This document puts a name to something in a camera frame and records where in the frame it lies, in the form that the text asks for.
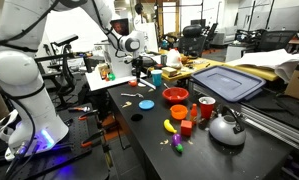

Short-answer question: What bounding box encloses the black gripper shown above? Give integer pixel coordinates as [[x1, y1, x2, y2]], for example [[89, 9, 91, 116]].
[[132, 56, 143, 76]]

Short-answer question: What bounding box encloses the white compressible tube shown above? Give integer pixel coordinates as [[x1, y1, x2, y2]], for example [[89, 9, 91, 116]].
[[140, 79, 156, 90]]

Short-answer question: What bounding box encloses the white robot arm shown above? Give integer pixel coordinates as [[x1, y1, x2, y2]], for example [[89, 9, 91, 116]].
[[0, 0, 144, 160]]

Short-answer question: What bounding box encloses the teal plastic cup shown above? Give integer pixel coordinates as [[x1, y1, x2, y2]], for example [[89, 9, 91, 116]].
[[151, 70, 162, 86]]

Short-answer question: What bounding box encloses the white round lid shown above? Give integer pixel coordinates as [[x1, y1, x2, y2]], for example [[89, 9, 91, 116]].
[[138, 83, 146, 87]]

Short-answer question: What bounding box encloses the blue plate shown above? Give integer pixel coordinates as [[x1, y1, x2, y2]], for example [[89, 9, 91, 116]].
[[138, 100, 155, 110]]

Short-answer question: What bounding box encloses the red bowl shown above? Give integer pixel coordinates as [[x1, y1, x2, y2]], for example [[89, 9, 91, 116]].
[[162, 87, 189, 103]]

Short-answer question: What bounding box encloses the black office chair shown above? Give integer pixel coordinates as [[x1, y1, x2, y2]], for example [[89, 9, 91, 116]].
[[178, 25, 206, 58]]

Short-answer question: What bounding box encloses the yellow toy banana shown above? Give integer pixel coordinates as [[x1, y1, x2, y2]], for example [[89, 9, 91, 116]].
[[163, 119, 177, 134]]

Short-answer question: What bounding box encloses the orange toy bottle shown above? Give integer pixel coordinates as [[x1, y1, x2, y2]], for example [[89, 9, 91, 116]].
[[190, 103, 198, 125]]

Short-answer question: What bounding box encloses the red cube block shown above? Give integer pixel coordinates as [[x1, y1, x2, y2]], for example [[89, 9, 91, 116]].
[[181, 120, 192, 136]]

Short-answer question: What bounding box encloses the red plastic cup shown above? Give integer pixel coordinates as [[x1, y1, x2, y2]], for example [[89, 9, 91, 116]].
[[199, 96, 216, 119]]

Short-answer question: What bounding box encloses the purple toy eggplant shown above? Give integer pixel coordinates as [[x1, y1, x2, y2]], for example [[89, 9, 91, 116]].
[[172, 134, 183, 153]]

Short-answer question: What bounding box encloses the blue storage bin lid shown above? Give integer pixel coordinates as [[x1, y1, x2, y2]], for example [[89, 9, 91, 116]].
[[191, 66, 266, 102]]

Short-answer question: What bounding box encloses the grey kettle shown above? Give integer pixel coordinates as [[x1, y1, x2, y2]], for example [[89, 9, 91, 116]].
[[209, 105, 246, 146]]

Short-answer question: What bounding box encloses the orange handled wrench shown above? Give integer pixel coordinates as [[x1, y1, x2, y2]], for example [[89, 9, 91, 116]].
[[68, 106, 91, 112]]

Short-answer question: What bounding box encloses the orange handled clamp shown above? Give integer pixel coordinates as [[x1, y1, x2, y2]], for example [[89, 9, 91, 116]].
[[81, 130, 104, 148]]

